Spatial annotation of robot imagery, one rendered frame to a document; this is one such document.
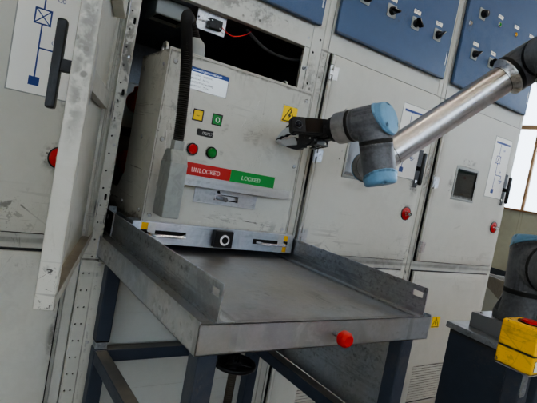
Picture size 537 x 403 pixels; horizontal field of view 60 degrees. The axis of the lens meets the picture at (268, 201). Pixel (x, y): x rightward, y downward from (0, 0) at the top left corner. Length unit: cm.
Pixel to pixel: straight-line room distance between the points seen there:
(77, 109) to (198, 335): 41
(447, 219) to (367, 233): 52
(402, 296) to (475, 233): 137
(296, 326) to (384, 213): 115
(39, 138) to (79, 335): 57
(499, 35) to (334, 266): 155
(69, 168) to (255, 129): 76
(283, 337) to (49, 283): 42
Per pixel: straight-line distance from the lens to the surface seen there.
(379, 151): 124
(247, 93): 140
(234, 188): 135
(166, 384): 166
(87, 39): 78
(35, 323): 144
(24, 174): 134
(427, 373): 257
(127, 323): 152
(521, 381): 118
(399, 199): 205
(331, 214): 179
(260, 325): 87
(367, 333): 106
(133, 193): 138
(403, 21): 203
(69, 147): 77
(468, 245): 252
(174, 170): 119
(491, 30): 250
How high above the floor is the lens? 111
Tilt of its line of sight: 4 degrees down
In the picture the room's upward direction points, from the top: 11 degrees clockwise
